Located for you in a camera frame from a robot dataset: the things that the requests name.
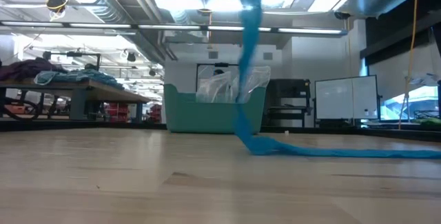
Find blue elastic bandage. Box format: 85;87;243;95
231;0;441;160

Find green plastic bin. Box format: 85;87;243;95
163;83;267;134

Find red storage bins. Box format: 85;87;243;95
149;103;163;123
103;102;130;122

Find black shelving cart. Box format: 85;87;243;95
263;78;313;128

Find long ceiling light bar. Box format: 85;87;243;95
0;19;349;36

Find wooden workbench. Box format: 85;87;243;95
0;78;152;121

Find white whiteboard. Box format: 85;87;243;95
314;74;380;121

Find teal cloth pile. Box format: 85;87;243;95
33;68;125;90

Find purple cloth pile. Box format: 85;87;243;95
0;57;68;82

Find green cloth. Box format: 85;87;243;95
415;116;441;127

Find black overhead camera rig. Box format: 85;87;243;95
41;50;103;70

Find black table rig frame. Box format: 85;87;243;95
0;117;441;143

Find black ceiling camera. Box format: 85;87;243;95
45;0;70;21

